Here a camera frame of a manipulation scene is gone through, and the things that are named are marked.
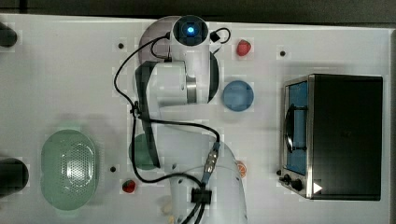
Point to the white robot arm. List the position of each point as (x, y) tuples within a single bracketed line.
[(206, 185)]

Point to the blue bowl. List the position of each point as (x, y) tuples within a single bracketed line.
[(238, 96)]

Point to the toy orange slice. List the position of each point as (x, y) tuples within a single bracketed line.
[(242, 168)]

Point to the green metal cup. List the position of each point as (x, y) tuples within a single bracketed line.
[(141, 153)]

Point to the red toy strawberry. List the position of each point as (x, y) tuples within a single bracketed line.
[(243, 48)]

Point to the toy peeled banana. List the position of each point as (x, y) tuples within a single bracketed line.
[(167, 211)]

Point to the small red toy fruit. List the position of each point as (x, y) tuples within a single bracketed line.
[(129, 186)]

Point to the black toaster oven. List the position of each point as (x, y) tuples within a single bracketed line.
[(332, 137)]

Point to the green perforated colander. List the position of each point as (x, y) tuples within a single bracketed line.
[(69, 170)]

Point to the black cylinder upper post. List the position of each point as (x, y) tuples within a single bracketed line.
[(8, 37)]

